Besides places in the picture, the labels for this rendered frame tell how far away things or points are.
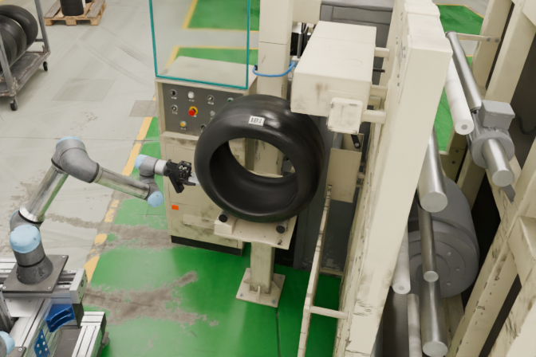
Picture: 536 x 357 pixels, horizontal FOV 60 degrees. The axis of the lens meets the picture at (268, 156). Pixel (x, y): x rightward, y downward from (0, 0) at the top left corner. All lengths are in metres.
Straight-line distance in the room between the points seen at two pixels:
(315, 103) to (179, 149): 1.53
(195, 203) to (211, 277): 0.50
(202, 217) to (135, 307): 0.69
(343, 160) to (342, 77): 0.84
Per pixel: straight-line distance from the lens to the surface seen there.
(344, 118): 1.43
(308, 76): 1.49
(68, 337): 2.78
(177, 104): 2.82
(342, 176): 2.31
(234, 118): 1.92
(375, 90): 1.58
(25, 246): 2.24
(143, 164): 2.30
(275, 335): 2.91
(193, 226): 3.25
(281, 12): 2.09
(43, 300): 2.42
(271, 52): 2.16
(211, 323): 2.95
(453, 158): 3.01
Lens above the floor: 2.33
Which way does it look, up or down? 32 degrees down
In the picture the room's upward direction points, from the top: 3 degrees clockwise
